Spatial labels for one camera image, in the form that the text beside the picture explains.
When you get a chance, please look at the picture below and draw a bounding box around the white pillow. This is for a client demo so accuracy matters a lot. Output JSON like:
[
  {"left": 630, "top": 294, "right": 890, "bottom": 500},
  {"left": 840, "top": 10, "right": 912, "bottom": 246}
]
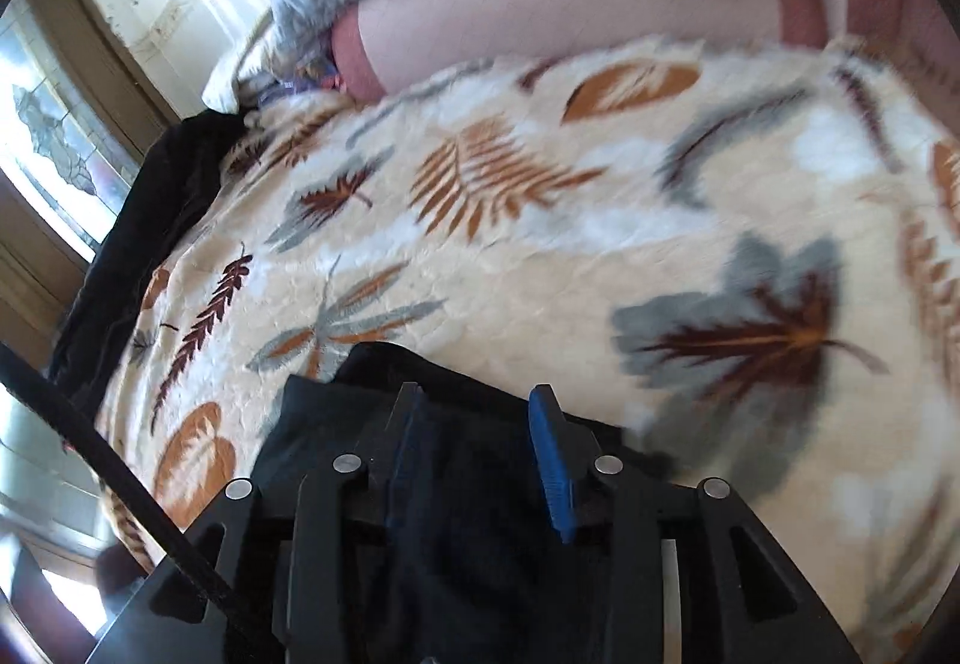
[{"left": 202, "top": 19, "right": 282, "bottom": 113}]

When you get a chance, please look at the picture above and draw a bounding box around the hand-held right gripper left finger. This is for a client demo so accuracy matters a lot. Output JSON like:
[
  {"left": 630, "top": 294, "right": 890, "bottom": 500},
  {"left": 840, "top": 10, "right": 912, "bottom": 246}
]
[{"left": 86, "top": 382, "right": 430, "bottom": 664}]

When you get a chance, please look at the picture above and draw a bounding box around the black jacket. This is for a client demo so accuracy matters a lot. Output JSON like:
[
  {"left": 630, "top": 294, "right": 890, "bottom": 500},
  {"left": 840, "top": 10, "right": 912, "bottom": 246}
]
[{"left": 49, "top": 109, "right": 252, "bottom": 410}]

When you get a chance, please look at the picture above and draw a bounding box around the black strap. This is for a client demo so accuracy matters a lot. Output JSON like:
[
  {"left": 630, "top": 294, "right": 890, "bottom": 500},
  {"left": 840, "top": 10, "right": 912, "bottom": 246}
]
[{"left": 0, "top": 343, "right": 260, "bottom": 646}]

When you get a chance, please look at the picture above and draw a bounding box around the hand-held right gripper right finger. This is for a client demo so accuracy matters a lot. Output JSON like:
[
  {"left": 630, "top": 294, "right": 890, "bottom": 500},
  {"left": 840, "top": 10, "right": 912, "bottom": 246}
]
[{"left": 529, "top": 385, "right": 863, "bottom": 664}]

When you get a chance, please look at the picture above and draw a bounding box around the stained glass window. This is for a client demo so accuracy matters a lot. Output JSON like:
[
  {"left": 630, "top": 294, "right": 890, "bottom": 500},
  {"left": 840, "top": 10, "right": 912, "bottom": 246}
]
[{"left": 0, "top": 0, "right": 140, "bottom": 260}]

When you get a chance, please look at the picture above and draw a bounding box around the cream leaf print blanket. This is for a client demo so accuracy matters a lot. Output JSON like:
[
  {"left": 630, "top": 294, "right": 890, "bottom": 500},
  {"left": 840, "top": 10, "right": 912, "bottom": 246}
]
[{"left": 94, "top": 34, "right": 960, "bottom": 664}]

